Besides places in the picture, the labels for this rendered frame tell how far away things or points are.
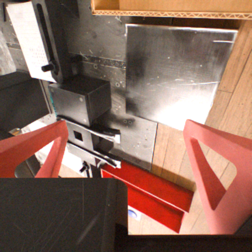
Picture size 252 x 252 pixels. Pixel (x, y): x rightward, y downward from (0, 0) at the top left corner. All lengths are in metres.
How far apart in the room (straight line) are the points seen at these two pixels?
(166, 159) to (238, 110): 0.19
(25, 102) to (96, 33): 0.31
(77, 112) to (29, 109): 0.24
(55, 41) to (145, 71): 0.17
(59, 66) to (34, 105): 0.25
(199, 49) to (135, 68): 0.11
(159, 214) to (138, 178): 0.14
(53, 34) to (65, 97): 0.11
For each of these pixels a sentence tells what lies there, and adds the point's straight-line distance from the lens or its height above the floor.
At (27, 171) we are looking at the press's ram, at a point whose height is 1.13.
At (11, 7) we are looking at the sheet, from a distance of 0.47.
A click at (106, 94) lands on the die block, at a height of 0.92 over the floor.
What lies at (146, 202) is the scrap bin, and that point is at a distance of 0.56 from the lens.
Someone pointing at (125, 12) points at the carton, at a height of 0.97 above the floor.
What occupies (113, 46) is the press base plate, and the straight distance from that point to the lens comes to 0.35.
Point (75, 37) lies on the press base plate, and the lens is 0.41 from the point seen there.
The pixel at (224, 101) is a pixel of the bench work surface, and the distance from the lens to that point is 0.31.
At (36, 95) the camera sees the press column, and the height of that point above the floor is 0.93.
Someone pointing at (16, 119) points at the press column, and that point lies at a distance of 0.56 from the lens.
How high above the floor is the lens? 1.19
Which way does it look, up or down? 44 degrees down
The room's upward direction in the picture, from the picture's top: 135 degrees counter-clockwise
